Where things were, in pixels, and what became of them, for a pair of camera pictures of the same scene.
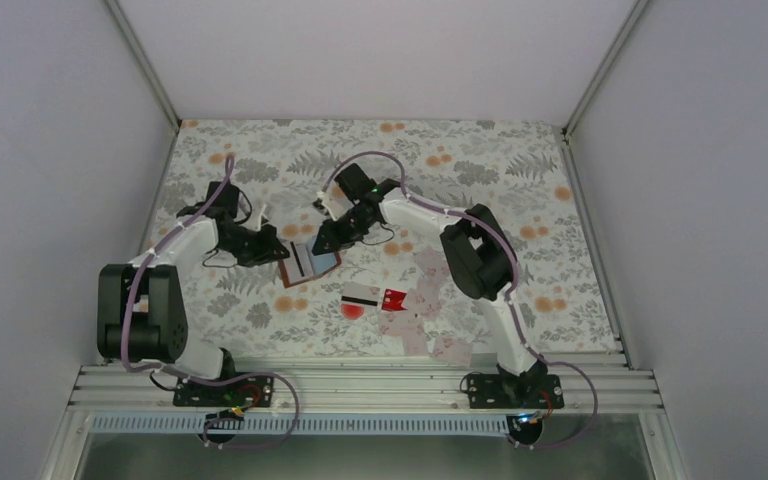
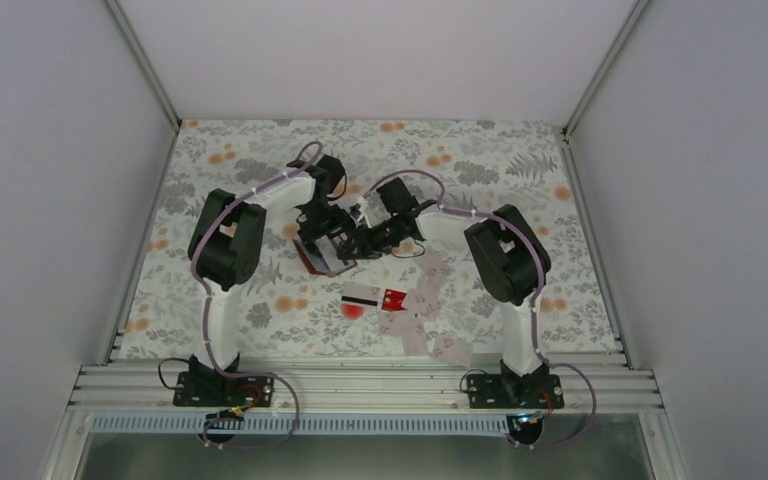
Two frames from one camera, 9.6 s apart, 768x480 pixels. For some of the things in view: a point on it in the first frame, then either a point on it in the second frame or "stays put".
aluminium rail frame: x=355 y=388 stays put
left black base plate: x=244 y=392 stays put
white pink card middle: x=424 y=297 stays put
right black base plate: x=529 y=391 stays put
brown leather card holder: x=305 y=278 → x=325 y=259
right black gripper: x=335 y=236 → x=363 y=242
